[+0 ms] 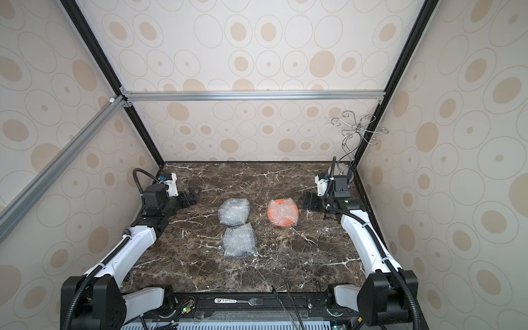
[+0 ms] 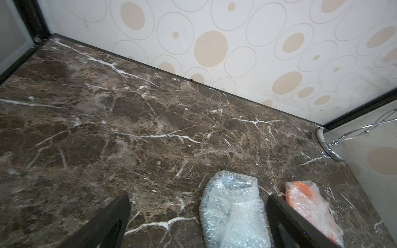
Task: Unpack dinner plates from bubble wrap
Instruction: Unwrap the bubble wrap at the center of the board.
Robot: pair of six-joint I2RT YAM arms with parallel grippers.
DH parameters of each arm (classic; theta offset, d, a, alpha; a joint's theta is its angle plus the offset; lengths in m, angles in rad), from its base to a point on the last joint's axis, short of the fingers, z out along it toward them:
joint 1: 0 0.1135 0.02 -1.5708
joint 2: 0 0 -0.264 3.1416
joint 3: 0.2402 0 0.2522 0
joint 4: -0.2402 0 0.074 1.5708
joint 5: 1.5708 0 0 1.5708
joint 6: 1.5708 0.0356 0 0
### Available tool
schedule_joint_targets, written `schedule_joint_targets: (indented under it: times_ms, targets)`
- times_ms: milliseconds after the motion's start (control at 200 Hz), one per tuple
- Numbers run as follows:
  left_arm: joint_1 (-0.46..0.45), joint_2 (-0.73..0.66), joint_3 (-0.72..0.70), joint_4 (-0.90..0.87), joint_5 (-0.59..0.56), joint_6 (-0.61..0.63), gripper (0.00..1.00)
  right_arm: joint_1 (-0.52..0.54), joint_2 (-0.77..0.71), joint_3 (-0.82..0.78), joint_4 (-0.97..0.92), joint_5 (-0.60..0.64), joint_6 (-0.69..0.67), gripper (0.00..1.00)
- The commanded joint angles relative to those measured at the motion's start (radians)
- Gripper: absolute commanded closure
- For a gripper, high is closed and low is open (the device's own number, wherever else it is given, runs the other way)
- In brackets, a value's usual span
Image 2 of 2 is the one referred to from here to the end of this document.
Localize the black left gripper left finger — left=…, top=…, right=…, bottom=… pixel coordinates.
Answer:
left=59, top=195, right=131, bottom=248

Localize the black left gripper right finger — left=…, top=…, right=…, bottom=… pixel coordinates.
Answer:
left=266, top=194, right=339, bottom=248

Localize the bubble wrap sheet around orange plate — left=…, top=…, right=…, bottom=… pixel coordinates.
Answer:
left=285, top=180, right=345, bottom=248

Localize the chrome wire mug tree stand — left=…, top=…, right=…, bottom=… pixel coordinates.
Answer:
left=316, top=108, right=397, bottom=161

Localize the black frame post back right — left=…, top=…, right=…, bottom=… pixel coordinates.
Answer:
left=323, top=88, right=397, bottom=130

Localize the black frame post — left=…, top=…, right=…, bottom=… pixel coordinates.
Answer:
left=323, top=88, right=397, bottom=130
left=13, top=0, right=51, bottom=44

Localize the black frame post back left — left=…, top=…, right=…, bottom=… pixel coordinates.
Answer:
left=13, top=0, right=51, bottom=44

